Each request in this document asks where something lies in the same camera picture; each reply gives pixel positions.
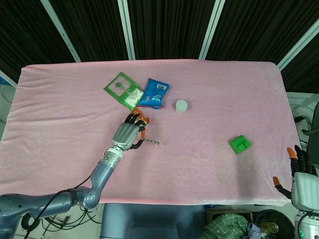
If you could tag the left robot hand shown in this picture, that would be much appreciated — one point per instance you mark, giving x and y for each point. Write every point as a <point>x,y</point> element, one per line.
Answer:
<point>125,135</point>

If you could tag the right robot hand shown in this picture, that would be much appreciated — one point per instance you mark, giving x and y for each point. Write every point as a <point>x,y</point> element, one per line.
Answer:
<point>305,191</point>

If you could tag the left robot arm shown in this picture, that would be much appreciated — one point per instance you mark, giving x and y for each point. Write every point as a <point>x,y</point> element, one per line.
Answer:
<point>99,174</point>

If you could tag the crumpled white orange wrapper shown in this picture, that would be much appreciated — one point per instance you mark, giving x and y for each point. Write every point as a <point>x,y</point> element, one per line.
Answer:
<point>147,120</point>

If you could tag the black waste bin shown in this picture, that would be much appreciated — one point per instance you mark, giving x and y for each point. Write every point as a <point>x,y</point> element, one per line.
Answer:
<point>286,221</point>

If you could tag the black office chair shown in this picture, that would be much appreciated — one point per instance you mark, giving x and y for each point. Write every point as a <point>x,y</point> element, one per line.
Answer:
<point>315,149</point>

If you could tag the yellow bottle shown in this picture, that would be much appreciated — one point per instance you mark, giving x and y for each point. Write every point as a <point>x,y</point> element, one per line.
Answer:
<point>270,227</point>

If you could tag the blue snack bag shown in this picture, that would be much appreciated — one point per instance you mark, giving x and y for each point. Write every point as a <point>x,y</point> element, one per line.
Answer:
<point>154,94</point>

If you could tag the green snack bag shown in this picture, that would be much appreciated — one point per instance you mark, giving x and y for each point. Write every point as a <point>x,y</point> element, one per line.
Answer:
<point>119,85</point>

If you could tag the white plastic jar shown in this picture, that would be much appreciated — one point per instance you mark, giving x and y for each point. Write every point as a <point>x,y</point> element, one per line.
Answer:
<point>181,105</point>

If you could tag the pink table cloth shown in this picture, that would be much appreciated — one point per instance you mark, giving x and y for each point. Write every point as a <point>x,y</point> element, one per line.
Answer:
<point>62,124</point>

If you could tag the white blue crumpled cloth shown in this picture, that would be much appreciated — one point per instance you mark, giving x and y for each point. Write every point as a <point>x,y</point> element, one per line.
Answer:
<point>254,231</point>

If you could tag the green toy brick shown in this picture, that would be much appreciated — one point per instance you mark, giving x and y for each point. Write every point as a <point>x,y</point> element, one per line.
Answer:
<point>239,145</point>

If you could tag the green checked cloth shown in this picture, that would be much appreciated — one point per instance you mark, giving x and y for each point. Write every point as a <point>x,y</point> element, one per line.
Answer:
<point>224,226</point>

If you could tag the blue grey robot torso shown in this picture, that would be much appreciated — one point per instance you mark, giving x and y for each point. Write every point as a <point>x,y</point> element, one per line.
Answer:
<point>149,221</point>

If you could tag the black pleated curtain panel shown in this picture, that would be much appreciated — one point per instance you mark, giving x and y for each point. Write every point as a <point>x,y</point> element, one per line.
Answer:
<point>94,30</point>
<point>25,37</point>
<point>306,72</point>
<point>261,27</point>
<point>169,27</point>

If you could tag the white partition post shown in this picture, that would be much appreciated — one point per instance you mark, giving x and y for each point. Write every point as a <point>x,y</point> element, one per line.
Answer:
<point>299,42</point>
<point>62,32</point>
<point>7,78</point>
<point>211,30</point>
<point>127,32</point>

